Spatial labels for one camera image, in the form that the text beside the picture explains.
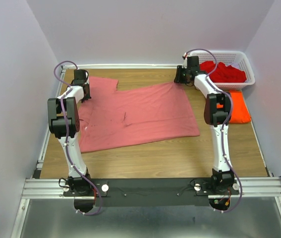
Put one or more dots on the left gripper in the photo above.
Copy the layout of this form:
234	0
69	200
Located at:
87	95

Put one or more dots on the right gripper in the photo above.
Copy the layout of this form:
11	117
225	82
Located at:
177	79

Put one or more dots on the pink t-shirt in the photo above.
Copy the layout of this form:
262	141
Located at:
113	118

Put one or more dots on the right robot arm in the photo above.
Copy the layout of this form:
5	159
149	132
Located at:
217	113

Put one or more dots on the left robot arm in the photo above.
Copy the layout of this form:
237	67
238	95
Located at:
64	123

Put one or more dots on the red t-shirt in basket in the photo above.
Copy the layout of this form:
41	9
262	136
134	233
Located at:
223	73

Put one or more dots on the white plastic laundry basket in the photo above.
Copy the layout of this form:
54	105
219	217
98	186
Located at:
228	57

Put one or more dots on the lavender garment in basket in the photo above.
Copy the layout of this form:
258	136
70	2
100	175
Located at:
235	65

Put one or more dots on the folded orange t-shirt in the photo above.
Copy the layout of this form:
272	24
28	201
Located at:
240	113

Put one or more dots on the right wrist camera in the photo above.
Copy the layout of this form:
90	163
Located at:
185	55

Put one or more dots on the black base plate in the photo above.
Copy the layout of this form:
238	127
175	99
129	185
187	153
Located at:
145	192

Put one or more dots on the aluminium front rail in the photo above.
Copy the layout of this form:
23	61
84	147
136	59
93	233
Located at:
251	187

